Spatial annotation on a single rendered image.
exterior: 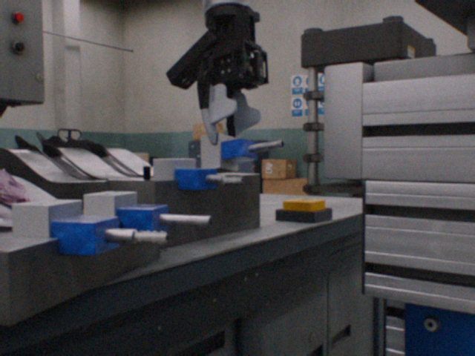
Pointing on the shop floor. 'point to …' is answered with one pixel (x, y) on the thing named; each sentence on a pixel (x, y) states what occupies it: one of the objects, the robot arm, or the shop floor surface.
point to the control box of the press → (21, 53)
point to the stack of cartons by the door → (281, 177)
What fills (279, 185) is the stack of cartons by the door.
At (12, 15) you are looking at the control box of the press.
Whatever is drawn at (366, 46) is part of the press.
